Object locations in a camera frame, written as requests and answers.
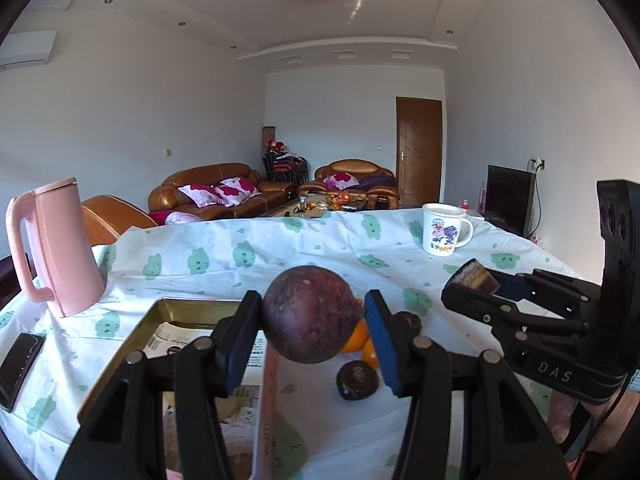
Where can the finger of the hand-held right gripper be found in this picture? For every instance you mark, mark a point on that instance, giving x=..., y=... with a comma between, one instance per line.
x=511, y=285
x=470, y=301

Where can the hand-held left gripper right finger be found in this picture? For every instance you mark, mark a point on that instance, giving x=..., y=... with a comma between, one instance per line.
x=386, y=347

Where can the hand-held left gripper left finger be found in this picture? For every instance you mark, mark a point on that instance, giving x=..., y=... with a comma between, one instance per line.
x=240, y=347

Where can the orange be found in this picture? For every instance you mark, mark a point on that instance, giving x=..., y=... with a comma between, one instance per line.
x=356, y=337
x=371, y=355

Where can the chocolate coated cake piece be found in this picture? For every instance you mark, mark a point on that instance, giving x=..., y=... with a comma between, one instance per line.
x=472, y=275

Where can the small dark passion fruit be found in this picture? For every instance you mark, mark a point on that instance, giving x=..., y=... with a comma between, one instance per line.
x=411, y=321

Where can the wrinkled dark passion fruit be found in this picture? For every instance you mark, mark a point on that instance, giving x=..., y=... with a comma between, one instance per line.
x=356, y=380

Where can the pink tin box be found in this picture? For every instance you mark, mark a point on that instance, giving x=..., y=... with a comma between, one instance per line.
x=190, y=310

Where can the round purple passion fruit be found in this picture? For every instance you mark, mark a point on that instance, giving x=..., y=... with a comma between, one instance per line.
x=310, y=315

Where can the person's right hand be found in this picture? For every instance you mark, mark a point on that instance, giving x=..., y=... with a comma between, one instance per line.
x=565, y=420

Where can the newspaper sheet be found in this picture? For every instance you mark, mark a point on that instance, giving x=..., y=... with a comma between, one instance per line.
x=167, y=341

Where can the white cartoon mug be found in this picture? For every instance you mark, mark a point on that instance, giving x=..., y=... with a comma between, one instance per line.
x=440, y=232

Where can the black television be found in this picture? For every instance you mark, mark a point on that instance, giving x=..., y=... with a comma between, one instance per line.
x=507, y=197

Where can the white green cloud tablecloth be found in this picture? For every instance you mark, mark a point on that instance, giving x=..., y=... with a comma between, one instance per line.
x=300, y=250

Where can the purple blanket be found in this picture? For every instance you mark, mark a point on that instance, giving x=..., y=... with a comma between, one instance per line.
x=377, y=181

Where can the cluttered coffee table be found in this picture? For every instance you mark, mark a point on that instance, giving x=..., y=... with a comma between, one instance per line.
x=315, y=207

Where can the white magenta flower cushion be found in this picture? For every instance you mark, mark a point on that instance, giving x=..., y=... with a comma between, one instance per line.
x=237, y=189
x=341, y=180
x=200, y=195

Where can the brown wooden door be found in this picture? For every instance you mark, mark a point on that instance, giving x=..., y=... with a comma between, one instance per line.
x=419, y=150

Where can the brown leather sofa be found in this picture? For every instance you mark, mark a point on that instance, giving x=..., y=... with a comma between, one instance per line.
x=200, y=175

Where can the brown leather armchair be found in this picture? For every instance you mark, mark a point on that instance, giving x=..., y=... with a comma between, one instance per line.
x=115, y=215
x=350, y=166

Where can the stacked dark chairs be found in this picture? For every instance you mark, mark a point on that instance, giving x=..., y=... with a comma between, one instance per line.
x=285, y=165

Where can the pink electric kettle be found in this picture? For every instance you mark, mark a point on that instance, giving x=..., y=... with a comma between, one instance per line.
x=60, y=245

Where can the tall patterned floor vase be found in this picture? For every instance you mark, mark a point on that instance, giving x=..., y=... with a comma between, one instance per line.
x=268, y=140

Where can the black smartphone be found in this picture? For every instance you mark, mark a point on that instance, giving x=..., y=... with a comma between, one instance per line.
x=20, y=365

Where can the white air conditioner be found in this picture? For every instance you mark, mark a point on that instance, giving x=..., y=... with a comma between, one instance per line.
x=27, y=49

